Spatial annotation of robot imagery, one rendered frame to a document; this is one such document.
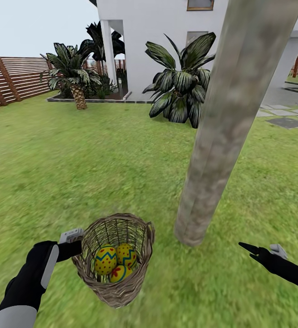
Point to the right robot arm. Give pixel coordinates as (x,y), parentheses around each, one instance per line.
(274,261)

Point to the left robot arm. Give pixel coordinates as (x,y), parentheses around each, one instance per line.
(23,293)

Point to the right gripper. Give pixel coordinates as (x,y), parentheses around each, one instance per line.
(272,263)

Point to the wicker basket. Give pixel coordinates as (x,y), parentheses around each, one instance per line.
(123,293)

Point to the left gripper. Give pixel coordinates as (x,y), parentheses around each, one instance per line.
(72,249)

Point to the easter egg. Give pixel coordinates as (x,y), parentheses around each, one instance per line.
(120,272)
(105,260)
(126,255)

